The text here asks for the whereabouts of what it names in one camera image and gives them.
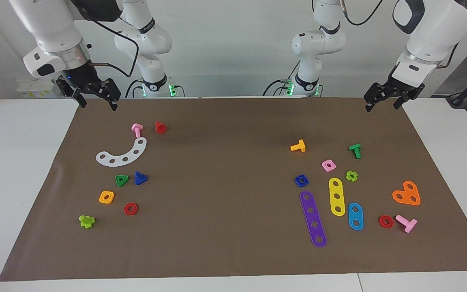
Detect orange three-hole angle plate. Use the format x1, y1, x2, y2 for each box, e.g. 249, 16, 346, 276
392, 180, 421, 206

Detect brown table mat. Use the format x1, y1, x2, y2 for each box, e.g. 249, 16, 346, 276
0, 97, 467, 281

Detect black base cable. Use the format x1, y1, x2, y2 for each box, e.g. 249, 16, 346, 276
263, 79, 293, 97
125, 79, 145, 98

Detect black right base cable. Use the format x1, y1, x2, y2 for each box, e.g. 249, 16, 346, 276
125, 79, 145, 98

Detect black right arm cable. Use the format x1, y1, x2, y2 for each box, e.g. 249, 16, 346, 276
75, 12, 141, 78

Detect black left base cable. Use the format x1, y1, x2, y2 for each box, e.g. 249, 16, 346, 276
263, 79, 293, 97

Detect yellow three-hole strip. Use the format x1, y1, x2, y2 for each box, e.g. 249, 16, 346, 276
329, 178, 346, 217

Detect white curved perforated strip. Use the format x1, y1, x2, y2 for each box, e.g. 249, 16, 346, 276
96, 137, 148, 167

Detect white power strip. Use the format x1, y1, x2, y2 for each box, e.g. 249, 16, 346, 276
17, 79, 62, 99

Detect purple four-hole strip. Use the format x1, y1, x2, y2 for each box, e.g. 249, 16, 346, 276
300, 191, 327, 248

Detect blue two-hole strip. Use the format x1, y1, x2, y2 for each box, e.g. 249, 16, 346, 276
347, 202, 364, 231

